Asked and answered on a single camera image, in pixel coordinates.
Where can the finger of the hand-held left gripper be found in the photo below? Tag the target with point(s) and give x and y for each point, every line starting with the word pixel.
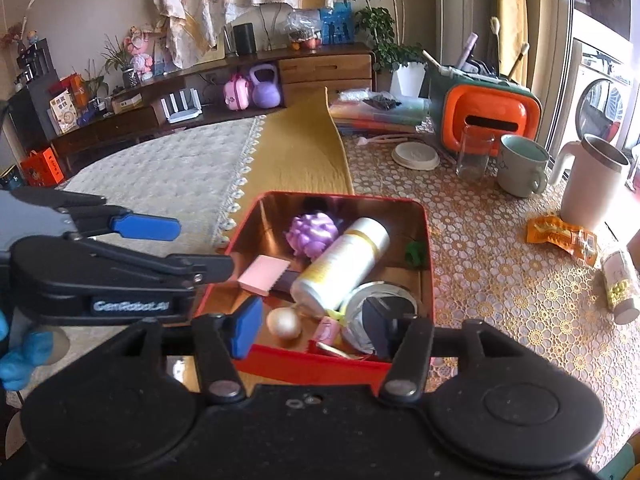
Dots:
pixel 210 267
pixel 145 227

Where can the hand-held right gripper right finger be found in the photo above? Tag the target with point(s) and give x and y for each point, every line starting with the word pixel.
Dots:
pixel 380 330

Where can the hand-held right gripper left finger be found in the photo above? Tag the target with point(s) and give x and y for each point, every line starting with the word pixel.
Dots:
pixel 245 330

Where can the beige egg-shaped ball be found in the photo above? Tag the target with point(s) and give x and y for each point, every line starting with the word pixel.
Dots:
pixel 284 322

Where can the pink tube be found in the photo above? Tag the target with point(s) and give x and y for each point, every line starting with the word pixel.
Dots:
pixel 327 331

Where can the pink sticky notepad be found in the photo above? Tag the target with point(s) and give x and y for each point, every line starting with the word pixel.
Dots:
pixel 262 275

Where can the red tin box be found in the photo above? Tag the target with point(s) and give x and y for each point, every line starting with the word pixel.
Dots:
pixel 300 367

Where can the white yellow bottle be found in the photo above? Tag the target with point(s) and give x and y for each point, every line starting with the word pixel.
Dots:
pixel 340 265

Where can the small green item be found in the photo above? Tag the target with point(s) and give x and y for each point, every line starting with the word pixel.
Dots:
pixel 415 255

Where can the purple monster toy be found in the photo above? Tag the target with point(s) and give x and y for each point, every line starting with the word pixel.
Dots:
pixel 312 235

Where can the person's left hand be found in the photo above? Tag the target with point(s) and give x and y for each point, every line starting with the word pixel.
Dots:
pixel 25 355

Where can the white quilted table mat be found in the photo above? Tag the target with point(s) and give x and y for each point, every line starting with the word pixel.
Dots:
pixel 165 175

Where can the brown lace tablecloth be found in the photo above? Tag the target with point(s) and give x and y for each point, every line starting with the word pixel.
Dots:
pixel 475 285

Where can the white router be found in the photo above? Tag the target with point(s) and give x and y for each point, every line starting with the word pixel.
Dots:
pixel 182 115

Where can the orange gift bag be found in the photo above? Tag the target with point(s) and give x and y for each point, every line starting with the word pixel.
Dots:
pixel 42 167

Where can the small cardboard box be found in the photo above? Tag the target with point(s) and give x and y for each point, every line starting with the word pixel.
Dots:
pixel 127 102

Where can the teal bucket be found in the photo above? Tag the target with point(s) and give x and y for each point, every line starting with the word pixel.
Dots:
pixel 10 177

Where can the white snack box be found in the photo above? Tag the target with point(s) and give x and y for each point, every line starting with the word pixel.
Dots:
pixel 62 112

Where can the small potted plant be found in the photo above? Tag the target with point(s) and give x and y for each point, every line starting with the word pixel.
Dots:
pixel 131 77

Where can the orange carton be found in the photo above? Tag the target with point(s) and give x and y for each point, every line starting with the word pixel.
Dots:
pixel 75 87

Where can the pink plush doll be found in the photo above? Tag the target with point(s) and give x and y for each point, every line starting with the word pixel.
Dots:
pixel 139 52

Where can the black mini fridge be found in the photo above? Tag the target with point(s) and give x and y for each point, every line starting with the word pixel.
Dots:
pixel 30 95

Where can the white round coaster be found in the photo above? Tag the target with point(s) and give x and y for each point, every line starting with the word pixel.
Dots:
pixel 415 155

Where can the purple kettlebell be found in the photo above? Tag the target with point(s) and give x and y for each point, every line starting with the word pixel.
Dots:
pixel 265 92

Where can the pink spoon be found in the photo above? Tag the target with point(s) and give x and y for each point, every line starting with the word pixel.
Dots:
pixel 365 141

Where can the drinking glass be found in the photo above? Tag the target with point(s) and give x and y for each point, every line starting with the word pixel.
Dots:
pixel 475 160

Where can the orange snack packet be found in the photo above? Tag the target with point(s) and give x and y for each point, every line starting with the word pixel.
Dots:
pixel 555 232

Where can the green mug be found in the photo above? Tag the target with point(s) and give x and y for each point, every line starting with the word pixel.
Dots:
pixel 517 170

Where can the black speaker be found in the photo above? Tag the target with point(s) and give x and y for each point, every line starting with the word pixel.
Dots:
pixel 245 38

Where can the wooden television cabinet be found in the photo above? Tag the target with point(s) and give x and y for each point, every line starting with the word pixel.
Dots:
pixel 325 72

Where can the orange green storage box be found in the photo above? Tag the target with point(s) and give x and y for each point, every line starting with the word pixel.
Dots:
pixel 480 105

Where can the pill bottle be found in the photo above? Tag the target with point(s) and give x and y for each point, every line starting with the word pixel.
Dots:
pixel 622 285

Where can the white insulated jug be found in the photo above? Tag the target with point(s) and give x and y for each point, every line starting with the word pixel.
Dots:
pixel 590 190

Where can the clear plastic bag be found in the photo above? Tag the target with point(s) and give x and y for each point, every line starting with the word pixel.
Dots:
pixel 302 30

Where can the blue gift bag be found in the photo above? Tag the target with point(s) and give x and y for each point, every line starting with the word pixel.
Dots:
pixel 336 25

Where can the white stick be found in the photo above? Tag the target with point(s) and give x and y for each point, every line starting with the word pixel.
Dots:
pixel 432 59

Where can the potted green tree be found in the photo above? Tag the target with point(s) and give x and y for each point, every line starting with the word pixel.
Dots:
pixel 380 25

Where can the pink slim bottle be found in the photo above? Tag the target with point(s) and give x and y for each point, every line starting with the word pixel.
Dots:
pixel 470 47

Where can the white bristle brush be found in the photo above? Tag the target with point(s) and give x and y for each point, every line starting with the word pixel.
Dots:
pixel 495 27
pixel 521 52

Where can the white washing machine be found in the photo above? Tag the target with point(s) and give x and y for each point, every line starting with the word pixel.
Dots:
pixel 600 105

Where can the yellow curtain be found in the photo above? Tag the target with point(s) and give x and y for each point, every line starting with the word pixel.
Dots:
pixel 510 10

